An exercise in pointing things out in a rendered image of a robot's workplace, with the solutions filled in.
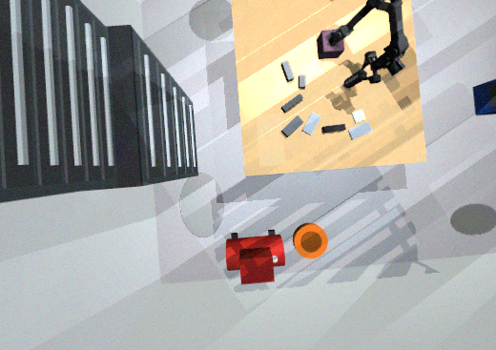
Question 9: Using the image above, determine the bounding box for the white rectangular block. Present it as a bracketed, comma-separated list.
[352, 109, 366, 123]

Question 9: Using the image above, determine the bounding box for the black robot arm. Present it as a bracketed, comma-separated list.
[328, 0, 409, 76]

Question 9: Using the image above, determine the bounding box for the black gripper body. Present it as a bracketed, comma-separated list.
[364, 51, 386, 84]

